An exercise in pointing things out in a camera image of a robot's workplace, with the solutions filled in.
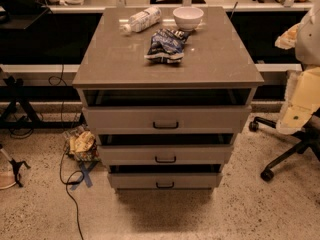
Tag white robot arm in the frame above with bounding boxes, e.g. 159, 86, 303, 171
275, 3, 320, 135

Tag blue tape cross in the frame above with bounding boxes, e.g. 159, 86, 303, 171
70, 161, 98, 190

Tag clear plastic water bottle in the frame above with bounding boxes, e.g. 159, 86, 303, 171
120, 7, 162, 34

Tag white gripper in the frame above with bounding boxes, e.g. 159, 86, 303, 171
275, 23, 320, 135

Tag black stand frame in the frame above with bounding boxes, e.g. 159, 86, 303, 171
0, 70, 85, 129

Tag white bowl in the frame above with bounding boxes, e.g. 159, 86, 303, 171
173, 6, 204, 31

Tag blue chip bag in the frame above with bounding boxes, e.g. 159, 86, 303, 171
145, 29, 190, 64

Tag grey middle drawer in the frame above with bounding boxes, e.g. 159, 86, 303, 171
98, 145, 233, 165

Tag black floor cable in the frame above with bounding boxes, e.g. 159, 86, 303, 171
47, 63, 86, 240

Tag black tripod with white part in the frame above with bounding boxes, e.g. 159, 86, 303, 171
0, 144, 30, 190

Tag grey drawer cabinet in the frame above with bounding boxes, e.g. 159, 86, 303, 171
73, 7, 263, 175

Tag grey bottom drawer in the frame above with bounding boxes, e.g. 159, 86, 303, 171
108, 173, 222, 189

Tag black office chair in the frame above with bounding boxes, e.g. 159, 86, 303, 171
248, 107, 320, 182

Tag grey top drawer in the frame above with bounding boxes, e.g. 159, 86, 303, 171
83, 106, 251, 134

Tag grey drawer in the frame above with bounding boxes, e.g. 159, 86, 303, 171
83, 106, 251, 134
98, 145, 233, 165
108, 173, 222, 189

